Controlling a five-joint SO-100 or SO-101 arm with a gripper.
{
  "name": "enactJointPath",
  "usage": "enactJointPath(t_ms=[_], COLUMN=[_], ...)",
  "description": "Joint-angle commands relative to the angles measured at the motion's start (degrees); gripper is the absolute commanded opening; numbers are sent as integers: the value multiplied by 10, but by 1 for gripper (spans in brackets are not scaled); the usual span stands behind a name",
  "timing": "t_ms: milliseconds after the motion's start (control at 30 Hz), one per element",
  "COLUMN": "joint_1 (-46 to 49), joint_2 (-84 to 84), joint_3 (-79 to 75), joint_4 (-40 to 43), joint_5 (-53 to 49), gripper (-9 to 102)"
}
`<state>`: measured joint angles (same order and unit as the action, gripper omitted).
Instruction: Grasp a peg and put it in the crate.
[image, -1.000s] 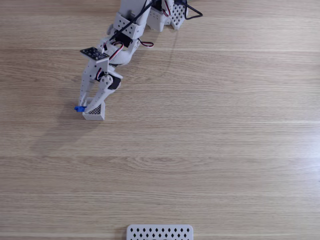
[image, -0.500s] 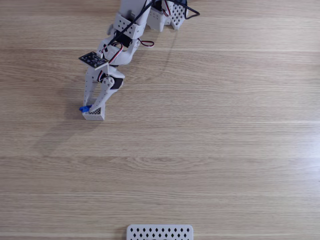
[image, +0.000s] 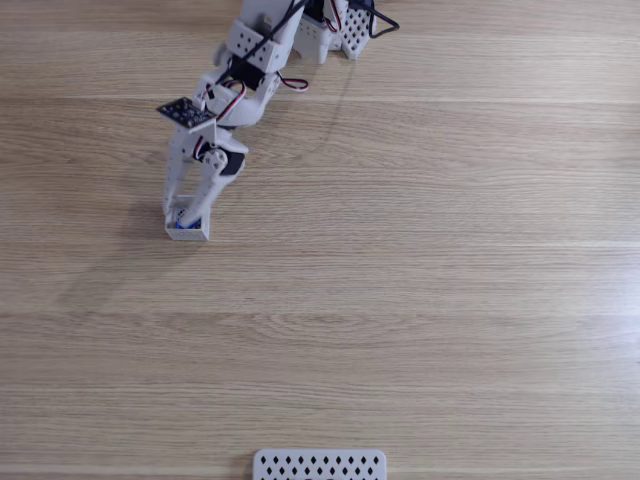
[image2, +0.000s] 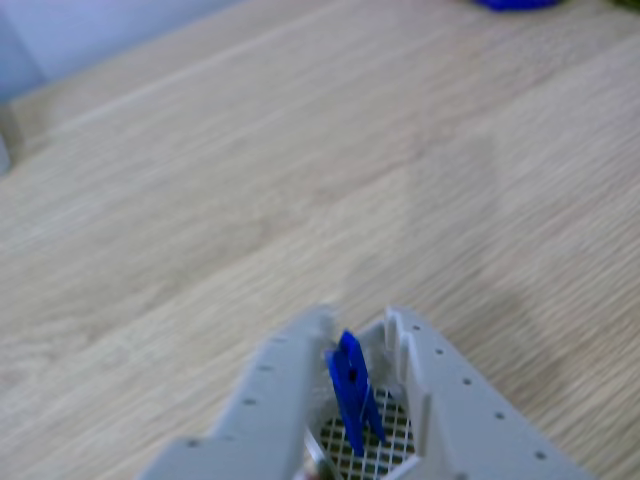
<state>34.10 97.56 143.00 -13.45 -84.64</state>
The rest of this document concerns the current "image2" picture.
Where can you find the blue clothes peg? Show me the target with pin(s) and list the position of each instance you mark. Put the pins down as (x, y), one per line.
(353, 380)

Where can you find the white mesh crate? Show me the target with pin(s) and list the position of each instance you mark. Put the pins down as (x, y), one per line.
(390, 450)

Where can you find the blue round object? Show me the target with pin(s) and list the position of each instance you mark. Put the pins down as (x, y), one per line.
(515, 4)

